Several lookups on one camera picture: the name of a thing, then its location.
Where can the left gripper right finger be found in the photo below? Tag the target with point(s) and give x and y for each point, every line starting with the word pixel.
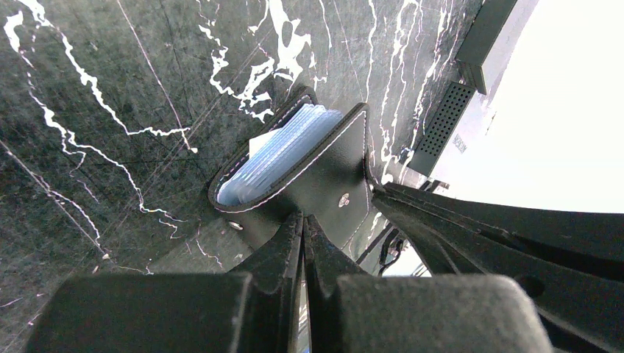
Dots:
pixel 353 311

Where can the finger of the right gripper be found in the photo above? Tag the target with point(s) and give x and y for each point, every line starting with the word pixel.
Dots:
pixel 587 242
pixel 581 312

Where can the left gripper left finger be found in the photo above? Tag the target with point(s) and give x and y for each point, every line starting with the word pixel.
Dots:
pixel 251 308

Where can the white credit card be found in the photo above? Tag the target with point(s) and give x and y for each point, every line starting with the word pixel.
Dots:
pixel 257 143

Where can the black plastic tray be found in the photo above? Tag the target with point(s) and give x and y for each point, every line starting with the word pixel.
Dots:
pixel 470 58

